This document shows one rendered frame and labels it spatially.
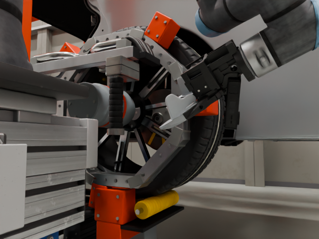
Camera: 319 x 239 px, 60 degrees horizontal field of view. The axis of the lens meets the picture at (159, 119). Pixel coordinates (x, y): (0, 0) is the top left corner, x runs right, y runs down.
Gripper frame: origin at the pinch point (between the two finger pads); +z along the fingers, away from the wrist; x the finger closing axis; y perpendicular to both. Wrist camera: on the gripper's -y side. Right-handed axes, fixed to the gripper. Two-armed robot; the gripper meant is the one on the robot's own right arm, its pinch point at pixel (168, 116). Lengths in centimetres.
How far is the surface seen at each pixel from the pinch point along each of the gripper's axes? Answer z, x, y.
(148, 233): 43, -19, -43
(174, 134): 9.8, -18.2, -11.0
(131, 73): 7.2, -12.4, 11.7
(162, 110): 32, -70, -15
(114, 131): 14.4, -0.6, 3.1
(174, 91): 4.5, -25.0, -0.9
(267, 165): 62, -363, -259
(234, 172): 118, -362, -249
